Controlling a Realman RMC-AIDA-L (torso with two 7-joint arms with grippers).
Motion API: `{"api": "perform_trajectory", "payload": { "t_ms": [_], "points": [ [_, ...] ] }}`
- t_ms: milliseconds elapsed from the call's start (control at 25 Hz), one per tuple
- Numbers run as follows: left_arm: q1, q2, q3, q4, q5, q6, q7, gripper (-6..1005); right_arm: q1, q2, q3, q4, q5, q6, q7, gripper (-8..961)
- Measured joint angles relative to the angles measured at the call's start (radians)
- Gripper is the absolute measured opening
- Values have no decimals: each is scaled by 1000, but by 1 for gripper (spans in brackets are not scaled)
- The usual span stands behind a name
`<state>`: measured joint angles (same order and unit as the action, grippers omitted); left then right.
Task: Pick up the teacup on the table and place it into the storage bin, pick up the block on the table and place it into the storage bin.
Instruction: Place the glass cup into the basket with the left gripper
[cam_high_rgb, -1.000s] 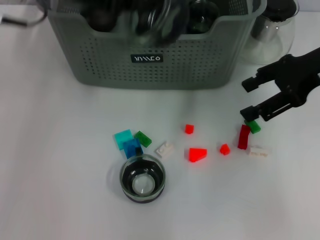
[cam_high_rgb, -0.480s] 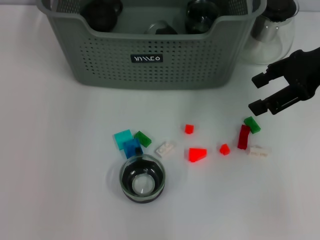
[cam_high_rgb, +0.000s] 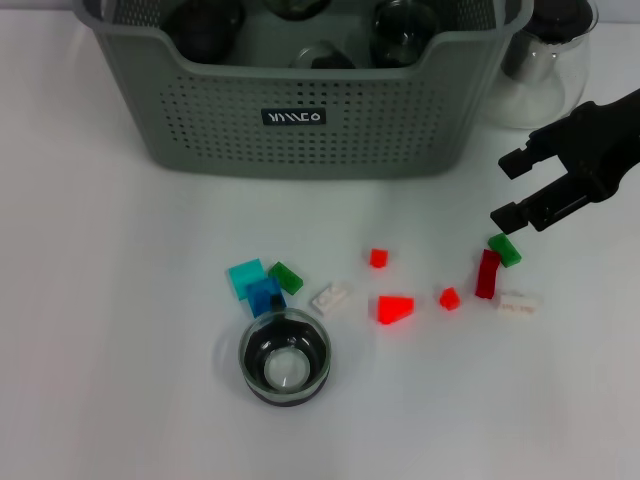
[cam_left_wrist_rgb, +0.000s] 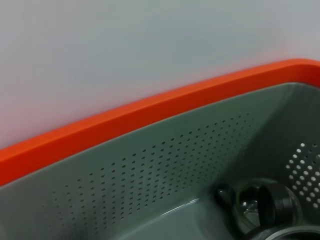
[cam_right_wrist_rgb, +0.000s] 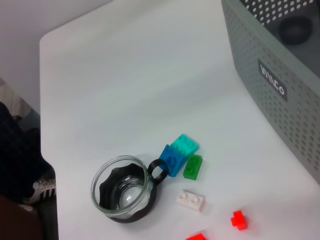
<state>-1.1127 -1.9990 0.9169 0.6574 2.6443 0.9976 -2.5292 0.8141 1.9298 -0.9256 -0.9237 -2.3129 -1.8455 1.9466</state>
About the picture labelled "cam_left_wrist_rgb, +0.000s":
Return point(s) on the glass teacup black sleeve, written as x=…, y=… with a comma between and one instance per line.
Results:
x=265, y=205

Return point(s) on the grey-green perforated storage bin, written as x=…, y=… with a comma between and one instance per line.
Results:
x=150, y=187

